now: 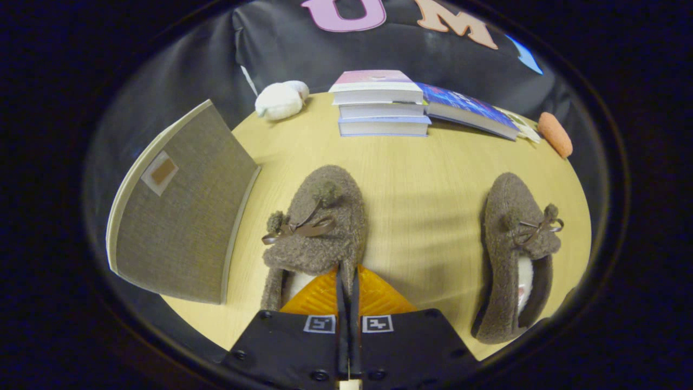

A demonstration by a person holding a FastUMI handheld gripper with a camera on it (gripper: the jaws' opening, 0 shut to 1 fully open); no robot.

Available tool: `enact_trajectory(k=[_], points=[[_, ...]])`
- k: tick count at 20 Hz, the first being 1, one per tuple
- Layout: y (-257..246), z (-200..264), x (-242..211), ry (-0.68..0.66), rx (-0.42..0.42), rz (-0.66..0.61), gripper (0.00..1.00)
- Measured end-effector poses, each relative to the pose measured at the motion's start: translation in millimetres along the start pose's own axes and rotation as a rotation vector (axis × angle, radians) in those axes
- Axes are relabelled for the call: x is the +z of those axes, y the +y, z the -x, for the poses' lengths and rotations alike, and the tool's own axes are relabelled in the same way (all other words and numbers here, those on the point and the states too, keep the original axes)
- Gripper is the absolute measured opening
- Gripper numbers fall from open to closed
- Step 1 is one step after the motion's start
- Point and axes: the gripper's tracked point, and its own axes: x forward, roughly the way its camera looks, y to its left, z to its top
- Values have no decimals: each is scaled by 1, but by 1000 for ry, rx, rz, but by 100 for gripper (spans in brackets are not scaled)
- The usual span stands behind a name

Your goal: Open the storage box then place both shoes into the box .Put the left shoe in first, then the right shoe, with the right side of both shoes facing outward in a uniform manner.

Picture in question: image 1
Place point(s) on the white plush toy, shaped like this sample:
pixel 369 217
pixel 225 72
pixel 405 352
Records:
pixel 279 100

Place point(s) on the pale blue cover book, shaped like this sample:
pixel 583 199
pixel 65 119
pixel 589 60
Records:
pixel 381 127

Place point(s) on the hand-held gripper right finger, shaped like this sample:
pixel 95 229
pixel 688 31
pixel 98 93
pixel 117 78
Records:
pixel 417 346

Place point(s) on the grey fabric storage box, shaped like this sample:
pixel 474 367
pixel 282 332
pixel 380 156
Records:
pixel 184 216

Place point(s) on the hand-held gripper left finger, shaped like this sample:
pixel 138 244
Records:
pixel 281 346

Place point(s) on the thin white book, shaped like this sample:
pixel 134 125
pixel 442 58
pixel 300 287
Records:
pixel 379 110

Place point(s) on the dark blue cover book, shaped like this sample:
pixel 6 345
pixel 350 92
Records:
pixel 465 108

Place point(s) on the pink cover book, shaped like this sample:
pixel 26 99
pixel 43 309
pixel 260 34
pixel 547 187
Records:
pixel 373 86

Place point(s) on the black backdrop cloth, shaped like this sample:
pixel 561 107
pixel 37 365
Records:
pixel 270 43

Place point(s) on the small white paper item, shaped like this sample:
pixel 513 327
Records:
pixel 528 131

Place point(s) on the orange oval sponge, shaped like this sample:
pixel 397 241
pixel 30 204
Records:
pixel 555 134

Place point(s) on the brown fuzzy shoe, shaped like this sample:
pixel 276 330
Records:
pixel 503 254
pixel 319 216

